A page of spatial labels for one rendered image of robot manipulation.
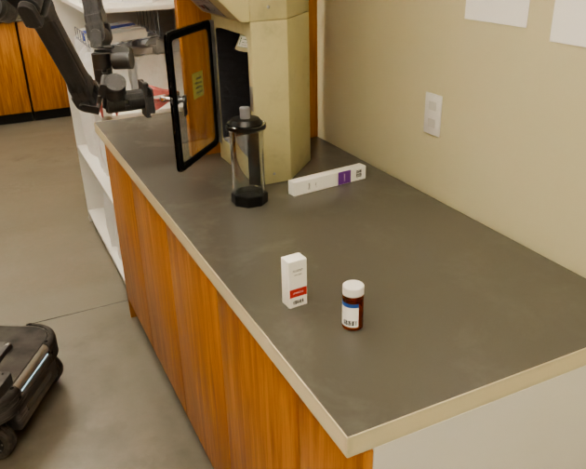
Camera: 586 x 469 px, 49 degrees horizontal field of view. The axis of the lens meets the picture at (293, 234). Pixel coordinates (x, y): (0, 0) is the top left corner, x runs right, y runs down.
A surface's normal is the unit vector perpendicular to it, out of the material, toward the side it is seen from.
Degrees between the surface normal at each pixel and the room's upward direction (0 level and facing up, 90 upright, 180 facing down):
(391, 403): 0
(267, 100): 90
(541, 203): 90
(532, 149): 90
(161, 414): 0
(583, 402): 90
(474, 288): 0
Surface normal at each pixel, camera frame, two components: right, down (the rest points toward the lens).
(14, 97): 0.44, 0.37
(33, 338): -0.02, -0.90
